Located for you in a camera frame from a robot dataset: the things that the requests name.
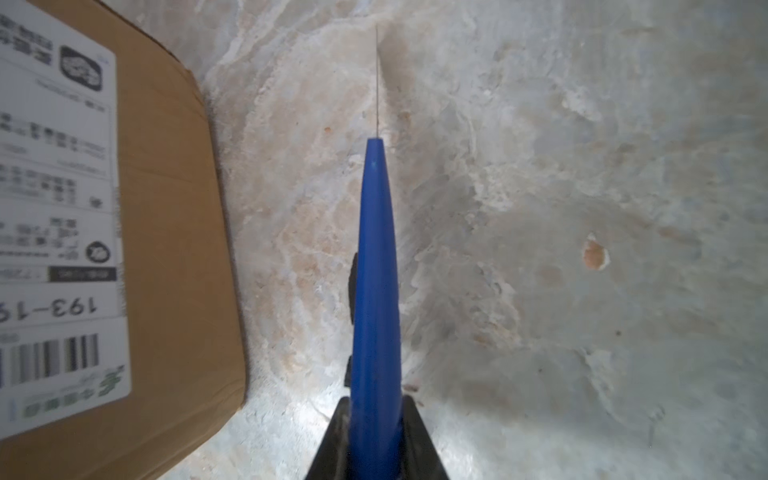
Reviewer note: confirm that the blue utility knife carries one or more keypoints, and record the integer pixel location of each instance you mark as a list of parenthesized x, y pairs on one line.
[(375, 391)]

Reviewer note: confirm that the brown cardboard express box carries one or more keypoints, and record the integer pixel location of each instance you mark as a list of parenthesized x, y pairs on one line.
[(121, 349)]

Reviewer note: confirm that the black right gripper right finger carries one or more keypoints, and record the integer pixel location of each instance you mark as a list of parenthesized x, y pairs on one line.
[(419, 458)]

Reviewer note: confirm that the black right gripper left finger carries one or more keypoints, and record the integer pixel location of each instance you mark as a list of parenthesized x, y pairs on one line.
[(331, 461)]

